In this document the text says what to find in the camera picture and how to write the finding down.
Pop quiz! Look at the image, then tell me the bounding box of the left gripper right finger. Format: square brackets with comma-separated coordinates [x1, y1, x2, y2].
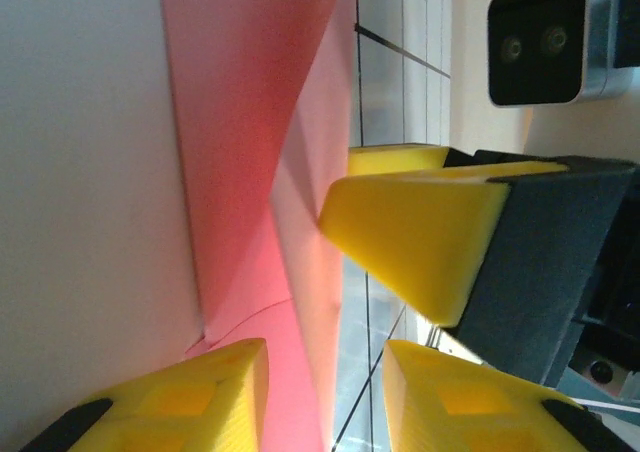
[382, 339, 636, 452]

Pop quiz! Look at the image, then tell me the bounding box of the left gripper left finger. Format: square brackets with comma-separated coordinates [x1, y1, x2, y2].
[19, 337, 270, 452]

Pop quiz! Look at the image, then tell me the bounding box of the pink cloth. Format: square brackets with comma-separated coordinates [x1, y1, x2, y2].
[158, 0, 359, 452]

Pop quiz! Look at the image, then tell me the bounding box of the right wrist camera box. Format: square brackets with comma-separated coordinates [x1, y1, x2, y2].
[486, 0, 640, 108]

